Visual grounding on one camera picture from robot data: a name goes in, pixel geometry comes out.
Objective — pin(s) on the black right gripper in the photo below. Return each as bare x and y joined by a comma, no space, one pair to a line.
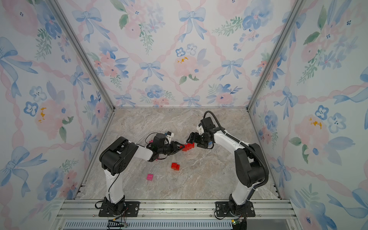
195,139

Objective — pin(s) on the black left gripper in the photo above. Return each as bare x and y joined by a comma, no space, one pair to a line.
174,147

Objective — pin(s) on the red 2x4 lego brick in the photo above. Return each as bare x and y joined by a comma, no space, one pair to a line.
188,147

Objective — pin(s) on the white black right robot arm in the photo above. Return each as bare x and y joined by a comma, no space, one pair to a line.
251,169

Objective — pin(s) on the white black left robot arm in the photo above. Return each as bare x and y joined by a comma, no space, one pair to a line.
115,159

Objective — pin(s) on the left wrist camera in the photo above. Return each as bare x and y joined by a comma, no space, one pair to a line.
169,135

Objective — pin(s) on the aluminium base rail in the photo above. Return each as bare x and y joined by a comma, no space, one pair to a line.
177,215

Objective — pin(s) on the aluminium corner post left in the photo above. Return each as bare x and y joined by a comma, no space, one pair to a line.
66,26

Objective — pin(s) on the aluminium corner post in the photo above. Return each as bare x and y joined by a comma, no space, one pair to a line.
294,14
66,26

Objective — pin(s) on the aluminium corner post right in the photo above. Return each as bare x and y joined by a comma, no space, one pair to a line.
294,14

